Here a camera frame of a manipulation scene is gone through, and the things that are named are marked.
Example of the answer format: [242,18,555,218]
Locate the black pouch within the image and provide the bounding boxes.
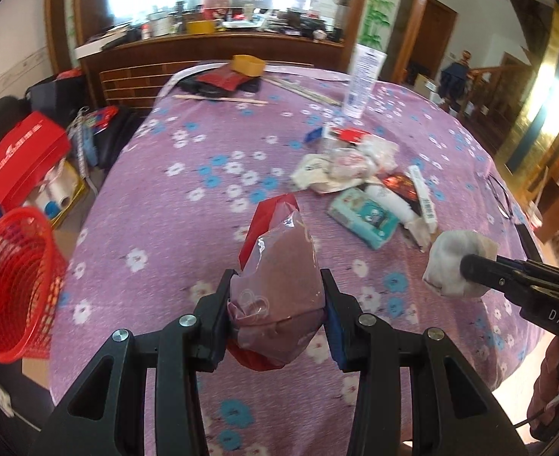
[179,76,261,98]

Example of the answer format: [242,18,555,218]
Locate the cardboard box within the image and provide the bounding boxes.
[20,356,52,390]

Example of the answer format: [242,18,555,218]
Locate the white film roll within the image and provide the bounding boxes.
[37,171,78,210]

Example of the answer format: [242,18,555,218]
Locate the red and white small box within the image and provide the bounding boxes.
[322,126,373,150]

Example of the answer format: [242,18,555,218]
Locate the wooden brick-pattern counter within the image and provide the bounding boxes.
[73,33,356,110]

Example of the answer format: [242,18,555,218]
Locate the teal tissue pack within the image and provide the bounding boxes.
[327,187,400,250]

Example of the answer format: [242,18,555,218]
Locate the yellow tin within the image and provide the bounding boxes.
[187,20,223,35]

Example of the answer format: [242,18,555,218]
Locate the white tissue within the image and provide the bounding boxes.
[422,230,501,300]

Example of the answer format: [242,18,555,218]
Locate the dark navy paper bag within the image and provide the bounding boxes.
[27,78,87,124]

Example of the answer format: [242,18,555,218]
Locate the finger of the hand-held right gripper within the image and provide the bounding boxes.
[459,253,559,306]

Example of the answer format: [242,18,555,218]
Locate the wooden ruler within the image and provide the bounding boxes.
[263,73,342,108]

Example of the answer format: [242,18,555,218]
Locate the person's right hand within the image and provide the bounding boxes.
[527,337,559,442]

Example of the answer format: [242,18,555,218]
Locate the dark red snack packet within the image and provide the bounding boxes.
[381,172,423,214]

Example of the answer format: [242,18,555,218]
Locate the long white box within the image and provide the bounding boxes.
[407,165,439,234]

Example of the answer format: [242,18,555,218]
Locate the small white tube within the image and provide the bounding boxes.
[365,184,420,224]

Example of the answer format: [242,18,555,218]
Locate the crumpled white plastic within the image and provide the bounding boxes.
[362,135,400,174]

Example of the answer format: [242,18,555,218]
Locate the wooden chopstick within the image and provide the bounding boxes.
[172,94,269,105]

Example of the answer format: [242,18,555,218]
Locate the white perforated strip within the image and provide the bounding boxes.
[73,109,100,195]

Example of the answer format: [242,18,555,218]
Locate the yellow tape roll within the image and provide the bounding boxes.
[232,54,266,77]

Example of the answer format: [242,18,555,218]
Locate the dark jacket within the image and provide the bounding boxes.
[440,62,470,105]

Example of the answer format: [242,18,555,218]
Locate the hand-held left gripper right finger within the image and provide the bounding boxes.
[320,268,532,456]

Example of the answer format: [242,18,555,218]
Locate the red plastic basket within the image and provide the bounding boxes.
[0,206,68,364]

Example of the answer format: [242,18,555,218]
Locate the red and clear plastic bag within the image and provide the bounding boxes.
[227,193,328,372]

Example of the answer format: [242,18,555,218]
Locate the crumpled pink-print wrapper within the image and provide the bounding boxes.
[327,147,380,187]

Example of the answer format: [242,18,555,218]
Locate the red and blue bag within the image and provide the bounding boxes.
[87,107,119,131]

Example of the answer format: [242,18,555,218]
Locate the crumpled white wrapper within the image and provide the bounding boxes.
[291,152,337,192]

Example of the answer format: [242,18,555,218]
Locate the blue cloth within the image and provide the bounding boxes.
[82,128,97,167]

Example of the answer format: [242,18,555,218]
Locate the eyeglasses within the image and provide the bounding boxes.
[486,173,513,219]

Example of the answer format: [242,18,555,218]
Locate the wooden stair railing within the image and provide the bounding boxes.
[451,50,532,119]

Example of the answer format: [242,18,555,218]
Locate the brown wooden door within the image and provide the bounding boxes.
[405,0,458,86]

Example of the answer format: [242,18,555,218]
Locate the metal pot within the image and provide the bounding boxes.
[147,9,176,36]

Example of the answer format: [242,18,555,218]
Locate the purple floral tablecloth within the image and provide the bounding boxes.
[49,59,546,456]

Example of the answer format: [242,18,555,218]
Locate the bamboo wall decoration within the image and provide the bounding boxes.
[358,0,397,51]

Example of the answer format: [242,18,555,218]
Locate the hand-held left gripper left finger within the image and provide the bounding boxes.
[30,268,240,456]

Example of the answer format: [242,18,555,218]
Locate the white flat box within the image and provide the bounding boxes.
[75,40,133,58]

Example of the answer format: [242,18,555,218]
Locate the red gift bag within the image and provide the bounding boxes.
[0,111,71,212]

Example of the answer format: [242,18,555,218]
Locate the white tube bottle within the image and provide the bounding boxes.
[343,44,387,119]

